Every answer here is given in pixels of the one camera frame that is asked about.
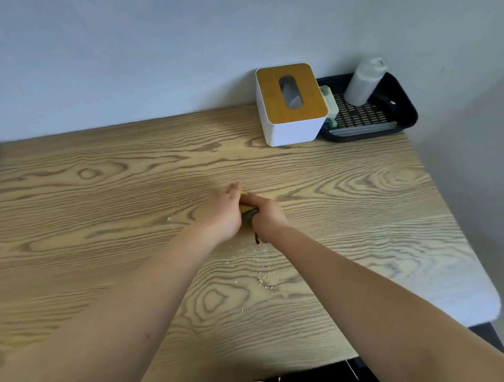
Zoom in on person's right forearm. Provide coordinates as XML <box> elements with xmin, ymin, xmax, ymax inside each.
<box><xmin>260</xmin><ymin>224</ymin><xmax>504</xmax><ymax>382</ymax></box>

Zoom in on yellow sponge with dark backing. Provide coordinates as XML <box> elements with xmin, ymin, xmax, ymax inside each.
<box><xmin>239</xmin><ymin>191</ymin><xmax>260</xmax><ymax>226</ymax></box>

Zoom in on scattered crumbs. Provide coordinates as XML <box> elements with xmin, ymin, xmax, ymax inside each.
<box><xmin>226</xmin><ymin>246</ymin><xmax>278</xmax><ymax>292</ymax></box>

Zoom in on white tissue box wooden lid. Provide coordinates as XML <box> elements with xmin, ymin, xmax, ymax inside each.
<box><xmin>255</xmin><ymin>62</ymin><xmax>329</xmax><ymax>148</ymax></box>

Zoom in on green and white brush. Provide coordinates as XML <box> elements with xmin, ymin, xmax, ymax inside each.
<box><xmin>319</xmin><ymin>85</ymin><xmax>340</xmax><ymax>130</ymax></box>

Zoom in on person's right hand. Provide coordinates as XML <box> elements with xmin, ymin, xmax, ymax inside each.
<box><xmin>240</xmin><ymin>193</ymin><xmax>290</xmax><ymax>245</ymax></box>

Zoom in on person's left forearm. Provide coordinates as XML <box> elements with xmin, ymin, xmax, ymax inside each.
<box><xmin>0</xmin><ymin>220</ymin><xmax>221</xmax><ymax>382</ymax></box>

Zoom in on black slatted drain tray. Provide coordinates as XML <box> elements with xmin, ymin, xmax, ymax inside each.
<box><xmin>316</xmin><ymin>72</ymin><xmax>419</xmax><ymax>143</ymax></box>

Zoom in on person's left hand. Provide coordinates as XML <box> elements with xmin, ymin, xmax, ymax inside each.
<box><xmin>192</xmin><ymin>182</ymin><xmax>243</xmax><ymax>245</ymax></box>

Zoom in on white spray bottle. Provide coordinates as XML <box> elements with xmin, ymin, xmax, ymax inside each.
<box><xmin>344</xmin><ymin>57</ymin><xmax>388</xmax><ymax>107</ymax></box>

